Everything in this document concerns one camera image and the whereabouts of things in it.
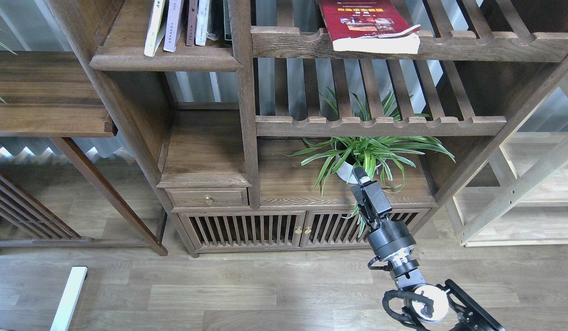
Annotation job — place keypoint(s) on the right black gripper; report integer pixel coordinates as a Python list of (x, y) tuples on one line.
[(390, 240)]

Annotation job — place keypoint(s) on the red book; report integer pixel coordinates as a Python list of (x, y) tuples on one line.
[(373, 26)]

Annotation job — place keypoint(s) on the pale purple white book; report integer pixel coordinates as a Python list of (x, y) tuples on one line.
[(174, 24)]

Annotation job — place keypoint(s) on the yellow green book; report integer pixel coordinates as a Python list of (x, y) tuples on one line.
[(156, 29)]

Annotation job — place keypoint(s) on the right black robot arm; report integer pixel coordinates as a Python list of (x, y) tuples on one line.
[(414, 302)]

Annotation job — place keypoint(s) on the light wooden shelf unit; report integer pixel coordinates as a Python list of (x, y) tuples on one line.
[(530, 204)]

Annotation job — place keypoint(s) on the white plant pot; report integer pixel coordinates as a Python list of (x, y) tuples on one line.
[(345, 172)]

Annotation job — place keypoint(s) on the brass drawer knob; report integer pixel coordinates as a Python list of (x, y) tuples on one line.
[(209, 200)]

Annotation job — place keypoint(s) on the dark wooden bookshelf cabinet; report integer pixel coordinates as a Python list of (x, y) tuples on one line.
[(220, 120)]

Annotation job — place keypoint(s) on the dark green upright book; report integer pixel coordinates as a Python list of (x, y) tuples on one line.
[(227, 25)]

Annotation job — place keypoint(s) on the white upright book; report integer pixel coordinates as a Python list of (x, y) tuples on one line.
[(201, 32)]

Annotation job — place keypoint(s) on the brown upright book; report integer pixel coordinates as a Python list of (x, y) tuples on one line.
[(191, 22)]

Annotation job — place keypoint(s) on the dark wooden side table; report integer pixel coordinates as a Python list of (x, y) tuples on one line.
[(48, 94)]

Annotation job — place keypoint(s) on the white base bar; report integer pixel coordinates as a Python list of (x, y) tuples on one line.
[(69, 299)]

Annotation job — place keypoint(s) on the dark wooden slatted rack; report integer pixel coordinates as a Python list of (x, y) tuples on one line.
[(28, 214)]

